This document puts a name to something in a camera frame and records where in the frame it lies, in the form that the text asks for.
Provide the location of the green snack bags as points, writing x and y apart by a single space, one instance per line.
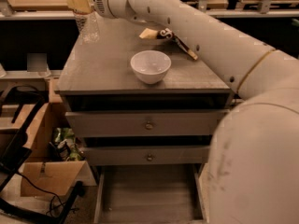
64 144

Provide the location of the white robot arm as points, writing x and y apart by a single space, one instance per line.
254 154

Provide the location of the grey open bottom drawer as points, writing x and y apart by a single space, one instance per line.
150 194

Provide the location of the grey top drawer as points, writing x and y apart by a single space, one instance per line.
129 124

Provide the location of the grey drawer cabinet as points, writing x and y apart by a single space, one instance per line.
140 101

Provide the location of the white ceramic bowl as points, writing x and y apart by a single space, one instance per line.
150 66

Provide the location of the grey middle drawer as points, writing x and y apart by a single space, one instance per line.
104 156

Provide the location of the brown yellow chip bag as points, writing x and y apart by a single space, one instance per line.
167 34

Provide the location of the clear plastic water bottle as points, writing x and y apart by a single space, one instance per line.
87 27

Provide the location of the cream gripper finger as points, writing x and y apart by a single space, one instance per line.
80 6

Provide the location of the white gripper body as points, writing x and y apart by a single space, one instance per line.
102 1

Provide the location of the open cardboard box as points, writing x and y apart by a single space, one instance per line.
43 167

